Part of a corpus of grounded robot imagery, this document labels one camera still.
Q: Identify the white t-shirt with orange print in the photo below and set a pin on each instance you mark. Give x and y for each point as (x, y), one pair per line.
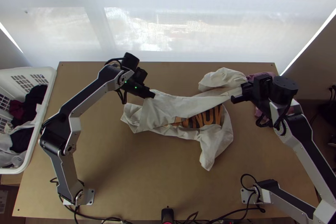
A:
(183, 103)

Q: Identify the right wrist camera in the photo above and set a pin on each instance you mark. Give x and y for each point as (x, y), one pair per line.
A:
(262, 86)

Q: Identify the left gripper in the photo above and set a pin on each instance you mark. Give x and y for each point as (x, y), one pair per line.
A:
(146, 93)

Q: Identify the white laundry basket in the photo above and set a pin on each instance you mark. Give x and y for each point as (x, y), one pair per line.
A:
(39, 75)

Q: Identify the heap of clothes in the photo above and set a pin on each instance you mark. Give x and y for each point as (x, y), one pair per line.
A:
(23, 108)

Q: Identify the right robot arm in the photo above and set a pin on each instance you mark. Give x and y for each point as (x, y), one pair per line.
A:
(296, 140)

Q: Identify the pink garment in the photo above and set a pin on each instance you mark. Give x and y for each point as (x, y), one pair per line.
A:
(256, 76)

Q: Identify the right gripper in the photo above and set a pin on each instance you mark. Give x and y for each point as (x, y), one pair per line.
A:
(246, 92)

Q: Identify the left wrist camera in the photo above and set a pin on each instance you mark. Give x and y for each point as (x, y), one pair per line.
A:
(141, 75)

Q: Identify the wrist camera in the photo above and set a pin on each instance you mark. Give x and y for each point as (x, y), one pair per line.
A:
(262, 86)
(141, 75)

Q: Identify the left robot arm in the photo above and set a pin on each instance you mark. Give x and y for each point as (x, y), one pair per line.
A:
(78, 103)

